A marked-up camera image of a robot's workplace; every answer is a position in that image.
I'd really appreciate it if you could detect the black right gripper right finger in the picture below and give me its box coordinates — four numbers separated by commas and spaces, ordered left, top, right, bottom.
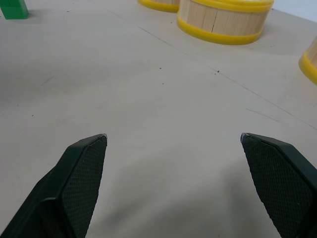
240, 132, 317, 238

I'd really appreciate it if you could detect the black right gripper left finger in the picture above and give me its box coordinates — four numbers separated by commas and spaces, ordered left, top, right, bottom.
0, 133, 108, 238

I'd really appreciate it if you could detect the wooden tub with yellow bands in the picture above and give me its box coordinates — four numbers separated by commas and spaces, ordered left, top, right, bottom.
137, 0, 181, 13
176, 0, 274, 46
298, 36, 317, 86

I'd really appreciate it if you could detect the green block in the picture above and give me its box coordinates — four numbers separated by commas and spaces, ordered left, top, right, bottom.
0, 0, 29, 20

